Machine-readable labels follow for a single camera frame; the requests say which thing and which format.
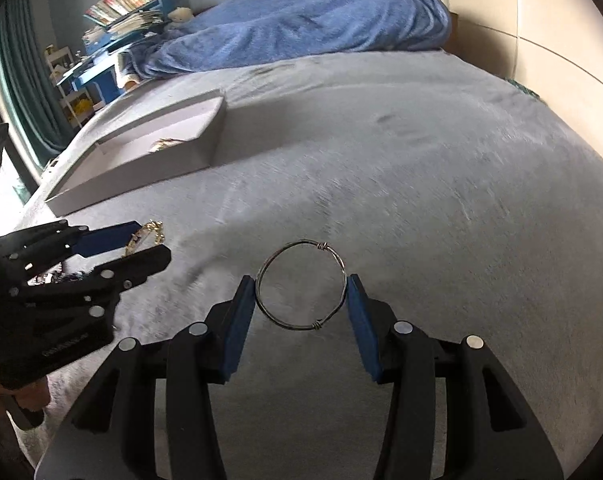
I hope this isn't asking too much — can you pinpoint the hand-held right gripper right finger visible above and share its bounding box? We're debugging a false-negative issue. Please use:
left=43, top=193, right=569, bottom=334
left=346, top=274, right=565, bottom=480

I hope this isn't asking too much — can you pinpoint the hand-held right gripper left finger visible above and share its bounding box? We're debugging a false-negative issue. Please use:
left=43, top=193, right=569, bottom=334
left=34, top=275, right=257, bottom=480

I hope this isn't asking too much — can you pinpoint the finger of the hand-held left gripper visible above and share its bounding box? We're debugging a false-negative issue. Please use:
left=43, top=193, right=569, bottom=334
left=10, top=244, right=173, bottom=319
left=0, top=219, right=138, bottom=277

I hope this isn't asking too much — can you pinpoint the gold chain with red beads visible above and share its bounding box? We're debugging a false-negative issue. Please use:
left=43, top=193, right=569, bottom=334
left=125, top=219, right=168, bottom=257

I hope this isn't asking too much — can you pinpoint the white shallow tray box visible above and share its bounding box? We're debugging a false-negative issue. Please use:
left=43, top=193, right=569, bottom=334
left=44, top=89, right=228, bottom=217

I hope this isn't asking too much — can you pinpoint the silver wire bangle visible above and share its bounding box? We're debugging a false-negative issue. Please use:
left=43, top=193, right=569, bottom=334
left=254, top=240, right=349, bottom=332

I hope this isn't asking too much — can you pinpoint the dark beaded jewelry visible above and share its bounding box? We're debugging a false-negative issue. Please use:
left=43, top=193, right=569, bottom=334
left=28, top=269, right=94, bottom=287

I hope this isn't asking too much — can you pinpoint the person's left hand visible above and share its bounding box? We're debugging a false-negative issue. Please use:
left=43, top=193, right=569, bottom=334
left=0, top=365, right=50, bottom=413

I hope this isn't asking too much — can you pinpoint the white shelf rack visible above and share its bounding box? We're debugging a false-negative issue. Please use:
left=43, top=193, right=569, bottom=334
left=44, top=45, right=98, bottom=128

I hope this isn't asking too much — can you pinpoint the blue desk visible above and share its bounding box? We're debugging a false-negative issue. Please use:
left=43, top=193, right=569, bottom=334
left=56, top=35, right=172, bottom=111

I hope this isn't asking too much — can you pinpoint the grey bed cover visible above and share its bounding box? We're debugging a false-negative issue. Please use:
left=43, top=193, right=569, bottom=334
left=0, top=50, right=603, bottom=480

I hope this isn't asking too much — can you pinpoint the teal curtain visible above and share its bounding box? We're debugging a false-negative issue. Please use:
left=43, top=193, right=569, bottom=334
left=0, top=0, right=77, bottom=166

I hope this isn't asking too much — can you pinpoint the stack of papers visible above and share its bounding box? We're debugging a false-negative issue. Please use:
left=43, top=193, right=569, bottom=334
left=81, top=10, right=164, bottom=46

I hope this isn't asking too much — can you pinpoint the green patterned cloth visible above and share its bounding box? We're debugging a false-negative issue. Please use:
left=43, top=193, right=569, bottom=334
left=506, top=77, right=538, bottom=102

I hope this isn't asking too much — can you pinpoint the blue fleece blanket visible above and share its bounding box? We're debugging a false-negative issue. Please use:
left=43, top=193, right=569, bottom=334
left=131, top=0, right=452, bottom=80

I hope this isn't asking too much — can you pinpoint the beige padded headboard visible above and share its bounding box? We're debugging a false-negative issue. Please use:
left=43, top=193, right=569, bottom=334
left=444, top=0, right=603, bottom=176

